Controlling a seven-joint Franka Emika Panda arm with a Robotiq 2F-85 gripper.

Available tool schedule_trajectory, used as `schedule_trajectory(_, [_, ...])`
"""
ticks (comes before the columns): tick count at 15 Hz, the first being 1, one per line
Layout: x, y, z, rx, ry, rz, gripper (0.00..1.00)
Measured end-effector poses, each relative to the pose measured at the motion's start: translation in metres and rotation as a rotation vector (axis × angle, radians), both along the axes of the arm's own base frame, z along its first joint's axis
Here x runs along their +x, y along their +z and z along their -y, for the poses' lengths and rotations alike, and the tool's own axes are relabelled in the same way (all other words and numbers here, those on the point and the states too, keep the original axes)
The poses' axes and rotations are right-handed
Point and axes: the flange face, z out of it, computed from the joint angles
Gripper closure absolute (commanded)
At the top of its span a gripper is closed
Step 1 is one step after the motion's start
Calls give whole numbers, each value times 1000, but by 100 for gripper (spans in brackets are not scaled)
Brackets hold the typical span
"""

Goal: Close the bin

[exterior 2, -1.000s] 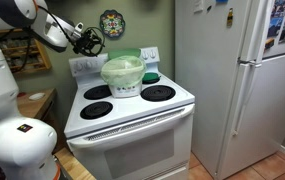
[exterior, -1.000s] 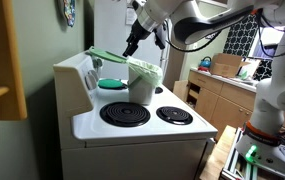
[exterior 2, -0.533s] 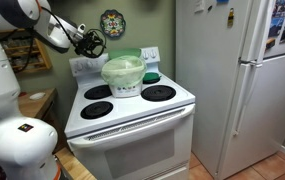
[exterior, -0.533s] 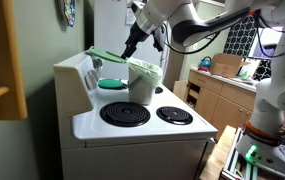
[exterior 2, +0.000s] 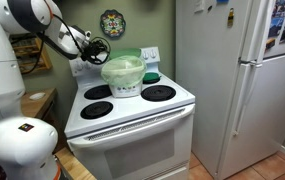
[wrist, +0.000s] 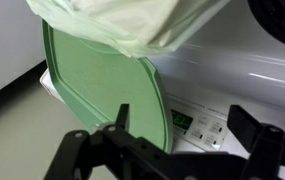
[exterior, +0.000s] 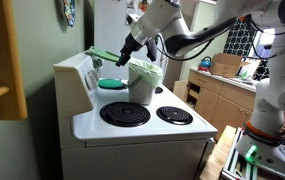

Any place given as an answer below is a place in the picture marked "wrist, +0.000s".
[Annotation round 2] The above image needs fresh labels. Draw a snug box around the large black coil burner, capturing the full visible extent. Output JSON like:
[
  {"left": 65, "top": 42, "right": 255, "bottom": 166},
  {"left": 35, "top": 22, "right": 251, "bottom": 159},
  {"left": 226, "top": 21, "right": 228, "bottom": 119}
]
[{"left": 246, "top": 0, "right": 285, "bottom": 52}]

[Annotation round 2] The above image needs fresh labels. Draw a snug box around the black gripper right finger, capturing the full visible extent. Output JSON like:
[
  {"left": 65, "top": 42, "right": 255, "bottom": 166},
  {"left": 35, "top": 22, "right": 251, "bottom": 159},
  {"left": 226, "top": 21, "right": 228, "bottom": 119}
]
[{"left": 226, "top": 104, "right": 285, "bottom": 180}]

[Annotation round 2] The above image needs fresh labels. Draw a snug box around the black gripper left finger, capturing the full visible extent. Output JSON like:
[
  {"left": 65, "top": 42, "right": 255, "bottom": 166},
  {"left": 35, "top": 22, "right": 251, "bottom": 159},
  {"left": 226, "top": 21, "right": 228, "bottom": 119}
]
[{"left": 43, "top": 103, "right": 183, "bottom": 180}]

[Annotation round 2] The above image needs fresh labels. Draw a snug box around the white refrigerator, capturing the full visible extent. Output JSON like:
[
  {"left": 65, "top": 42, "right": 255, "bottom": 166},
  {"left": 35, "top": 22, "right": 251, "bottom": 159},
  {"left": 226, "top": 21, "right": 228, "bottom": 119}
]
[{"left": 0, "top": 0, "right": 47, "bottom": 103}]

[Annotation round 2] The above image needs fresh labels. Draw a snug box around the white electric stove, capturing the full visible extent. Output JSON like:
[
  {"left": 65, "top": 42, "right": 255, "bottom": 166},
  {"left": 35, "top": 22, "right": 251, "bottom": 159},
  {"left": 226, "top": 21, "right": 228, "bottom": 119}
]
[{"left": 39, "top": 0, "right": 285, "bottom": 180}]

